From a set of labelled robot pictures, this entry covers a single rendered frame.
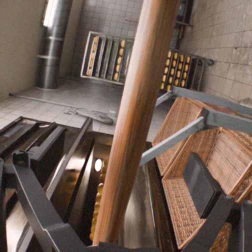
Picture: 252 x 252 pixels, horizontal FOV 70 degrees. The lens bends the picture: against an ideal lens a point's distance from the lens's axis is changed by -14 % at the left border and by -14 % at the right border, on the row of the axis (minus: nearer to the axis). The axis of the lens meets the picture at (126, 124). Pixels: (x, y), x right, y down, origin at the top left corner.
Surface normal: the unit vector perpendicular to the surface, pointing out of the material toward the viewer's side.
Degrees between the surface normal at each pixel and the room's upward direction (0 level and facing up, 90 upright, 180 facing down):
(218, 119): 90
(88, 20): 90
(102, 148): 90
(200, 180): 0
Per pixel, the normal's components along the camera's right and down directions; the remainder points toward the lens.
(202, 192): -0.98, -0.19
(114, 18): 0.00, 0.32
